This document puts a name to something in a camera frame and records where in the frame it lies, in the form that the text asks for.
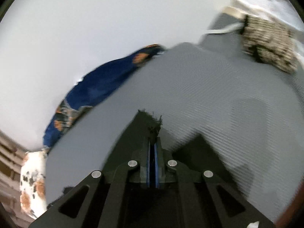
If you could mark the beige curtain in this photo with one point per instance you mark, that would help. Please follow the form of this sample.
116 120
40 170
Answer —
12 155

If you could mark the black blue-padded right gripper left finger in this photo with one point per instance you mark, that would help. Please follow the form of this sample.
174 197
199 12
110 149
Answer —
117 196

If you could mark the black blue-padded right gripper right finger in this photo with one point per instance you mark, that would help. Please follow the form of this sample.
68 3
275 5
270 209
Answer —
196 190

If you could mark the navy floral blanket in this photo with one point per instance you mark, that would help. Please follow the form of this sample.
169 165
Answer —
94 88

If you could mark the black pants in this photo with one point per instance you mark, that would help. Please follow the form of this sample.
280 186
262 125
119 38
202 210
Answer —
88 147

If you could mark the white floral pillow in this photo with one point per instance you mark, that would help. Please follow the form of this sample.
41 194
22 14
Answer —
32 184

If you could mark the white patterned cloth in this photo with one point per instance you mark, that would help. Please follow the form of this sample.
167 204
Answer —
281 10

